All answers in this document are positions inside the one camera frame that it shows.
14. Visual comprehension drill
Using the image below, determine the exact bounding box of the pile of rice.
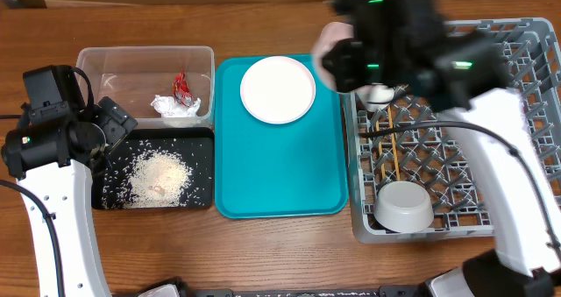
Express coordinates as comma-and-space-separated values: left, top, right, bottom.
103, 138, 214, 209

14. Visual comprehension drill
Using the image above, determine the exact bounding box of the teal serving tray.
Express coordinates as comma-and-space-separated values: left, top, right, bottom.
214, 56, 349, 219

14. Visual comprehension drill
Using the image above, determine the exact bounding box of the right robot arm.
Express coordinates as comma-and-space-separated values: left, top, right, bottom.
312, 22, 560, 296

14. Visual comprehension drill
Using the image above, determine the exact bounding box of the red snack wrapper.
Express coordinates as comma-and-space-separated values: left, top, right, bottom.
173, 72, 193, 107

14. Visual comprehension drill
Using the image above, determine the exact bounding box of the white round plate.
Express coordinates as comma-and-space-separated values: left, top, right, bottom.
240, 56, 316, 124

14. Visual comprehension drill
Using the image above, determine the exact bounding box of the clear plastic storage bin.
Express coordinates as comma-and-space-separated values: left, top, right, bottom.
76, 46, 215, 129

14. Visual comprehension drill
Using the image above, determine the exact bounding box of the pink shallow bowl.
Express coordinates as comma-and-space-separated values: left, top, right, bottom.
311, 22, 352, 91

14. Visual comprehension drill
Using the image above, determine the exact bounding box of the black rectangular tray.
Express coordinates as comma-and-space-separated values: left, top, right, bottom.
90, 127, 216, 210

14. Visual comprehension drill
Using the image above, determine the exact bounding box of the grey bowl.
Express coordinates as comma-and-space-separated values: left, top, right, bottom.
373, 181, 434, 233

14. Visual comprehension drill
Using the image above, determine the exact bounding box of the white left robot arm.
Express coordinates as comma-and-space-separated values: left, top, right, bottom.
2, 97, 138, 296

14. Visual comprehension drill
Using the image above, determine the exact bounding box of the white napkin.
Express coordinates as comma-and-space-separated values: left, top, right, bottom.
150, 95, 201, 117

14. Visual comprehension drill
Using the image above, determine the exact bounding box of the grey dishwasher rack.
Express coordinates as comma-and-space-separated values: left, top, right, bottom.
343, 18, 560, 244

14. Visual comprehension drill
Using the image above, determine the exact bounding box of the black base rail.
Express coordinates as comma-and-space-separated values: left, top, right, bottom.
113, 277, 439, 297

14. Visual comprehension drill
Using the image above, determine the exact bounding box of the white cup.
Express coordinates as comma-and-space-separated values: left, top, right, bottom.
365, 84, 395, 112

